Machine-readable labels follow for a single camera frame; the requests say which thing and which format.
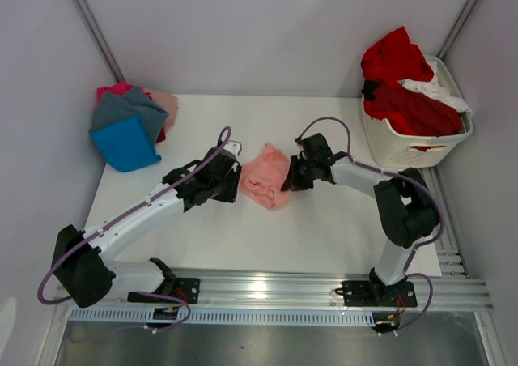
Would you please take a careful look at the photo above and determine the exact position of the magenta folded shirt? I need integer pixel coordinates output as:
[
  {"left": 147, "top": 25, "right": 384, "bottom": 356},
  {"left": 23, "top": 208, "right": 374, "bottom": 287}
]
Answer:
[{"left": 96, "top": 82, "right": 134, "bottom": 100}]

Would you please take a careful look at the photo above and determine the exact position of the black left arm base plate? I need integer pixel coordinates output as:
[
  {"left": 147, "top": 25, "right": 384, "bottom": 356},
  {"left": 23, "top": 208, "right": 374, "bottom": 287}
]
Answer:
[{"left": 127, "top": 278, "right": 201, "bottom": 304}]

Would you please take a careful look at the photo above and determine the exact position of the aluminium corner post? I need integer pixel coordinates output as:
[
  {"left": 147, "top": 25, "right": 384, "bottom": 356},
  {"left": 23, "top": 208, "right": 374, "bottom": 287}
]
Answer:
[
  {"left": 436, "top": 0, "right": 482, "bottom": 60},
  {"left": 71, "top": 0, "right": 125, "bottom": 82}
]

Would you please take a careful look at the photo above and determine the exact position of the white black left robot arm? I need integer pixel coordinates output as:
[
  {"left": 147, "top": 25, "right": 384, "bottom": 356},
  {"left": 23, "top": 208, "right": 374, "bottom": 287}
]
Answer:
[{"left": 52, "top": 141, "right": 242, "bottom": 308}]

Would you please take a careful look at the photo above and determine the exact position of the right aluminium corner post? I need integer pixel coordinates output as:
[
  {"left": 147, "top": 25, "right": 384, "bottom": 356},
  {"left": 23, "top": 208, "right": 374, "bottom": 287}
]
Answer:
[{"left": 436, "top": 0, "right": 482, "bottom": 60}]

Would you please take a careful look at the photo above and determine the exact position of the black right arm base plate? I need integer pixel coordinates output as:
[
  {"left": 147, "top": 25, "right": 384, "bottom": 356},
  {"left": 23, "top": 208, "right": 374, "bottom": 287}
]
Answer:
[{"left": 333, "top": 278, "right": 418, "bottom": 308}]

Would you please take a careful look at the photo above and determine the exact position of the white laundry basket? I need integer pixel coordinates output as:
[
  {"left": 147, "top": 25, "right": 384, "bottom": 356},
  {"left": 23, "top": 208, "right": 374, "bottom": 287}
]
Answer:
[{"left": 361, "top": 55, "right": 474, "bottom": 170}]

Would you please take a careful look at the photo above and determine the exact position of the red folded shirt in stack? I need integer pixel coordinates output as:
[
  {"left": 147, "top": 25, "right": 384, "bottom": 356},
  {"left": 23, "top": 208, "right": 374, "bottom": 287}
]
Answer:
[{"left": 156, "top": 126, "right": 167, "bottom": 143}]

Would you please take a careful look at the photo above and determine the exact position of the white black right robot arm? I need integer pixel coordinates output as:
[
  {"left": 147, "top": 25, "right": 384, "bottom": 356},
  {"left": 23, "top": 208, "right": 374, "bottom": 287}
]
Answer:
[{"left": 281, "top": 134, "right": 439, "bottom": 304}]

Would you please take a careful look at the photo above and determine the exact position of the white shirt in basket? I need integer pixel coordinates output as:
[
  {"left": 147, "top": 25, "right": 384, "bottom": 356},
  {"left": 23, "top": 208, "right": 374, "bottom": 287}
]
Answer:
[{"left": 399, "top": 73, "right": 473, "bottom": 113}]

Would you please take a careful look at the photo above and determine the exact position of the dark red shirt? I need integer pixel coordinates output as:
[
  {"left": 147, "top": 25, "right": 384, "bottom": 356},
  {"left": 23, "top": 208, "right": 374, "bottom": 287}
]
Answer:
[{"left": 364, "top": 84, "right": 461, "bottom": 136}]

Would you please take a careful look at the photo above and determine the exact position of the white slotted cable duct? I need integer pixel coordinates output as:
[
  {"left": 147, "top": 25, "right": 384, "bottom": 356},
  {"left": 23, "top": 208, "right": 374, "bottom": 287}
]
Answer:
[{"left": 69, "top": 306, "right": 375, "bottom": 327}]

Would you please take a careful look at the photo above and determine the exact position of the blue folded t shirt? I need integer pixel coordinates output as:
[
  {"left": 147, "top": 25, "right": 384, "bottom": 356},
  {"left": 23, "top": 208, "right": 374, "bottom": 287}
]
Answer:
[{"left": 91, "top": 117, "right": 162, "bottom": 172}]

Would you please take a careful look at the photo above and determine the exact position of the black garment in basket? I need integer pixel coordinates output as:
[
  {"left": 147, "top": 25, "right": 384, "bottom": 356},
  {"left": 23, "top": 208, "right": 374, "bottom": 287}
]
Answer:
[{"left": 361, "top": 79, "right": 381, "bottom": 101}]

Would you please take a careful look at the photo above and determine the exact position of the salmon pink t shirt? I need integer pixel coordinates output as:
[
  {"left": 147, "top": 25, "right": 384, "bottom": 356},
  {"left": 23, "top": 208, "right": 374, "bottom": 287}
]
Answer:
[{"left": 239, "top": 143, "right": 291, "bottom": 211}]

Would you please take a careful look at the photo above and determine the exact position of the pale pink folded shirt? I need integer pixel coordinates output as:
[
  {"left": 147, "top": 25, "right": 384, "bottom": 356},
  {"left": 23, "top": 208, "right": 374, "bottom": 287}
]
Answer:
[{"left": 143, "top": 87, "right": 179, "bottom": 131}]

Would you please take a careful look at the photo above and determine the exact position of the bright red shirt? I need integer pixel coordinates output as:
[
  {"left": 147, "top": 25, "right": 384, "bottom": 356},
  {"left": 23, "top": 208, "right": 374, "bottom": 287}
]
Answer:
[{"left": 360, "top": 27, "right": 434, "bottom": 87}]

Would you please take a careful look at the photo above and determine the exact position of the grey blue folded shirt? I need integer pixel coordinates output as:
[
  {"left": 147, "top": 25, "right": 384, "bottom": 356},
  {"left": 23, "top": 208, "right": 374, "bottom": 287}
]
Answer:
[{"left": 89, "top": 87, "right": 168, "bottom": 143}]

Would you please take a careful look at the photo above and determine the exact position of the left aluminium corner post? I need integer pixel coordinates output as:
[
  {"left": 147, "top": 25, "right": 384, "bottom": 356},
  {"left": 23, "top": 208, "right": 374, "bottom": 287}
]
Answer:
[{"left": 71, "top": 0, "right": 125, "bottom": 82}]

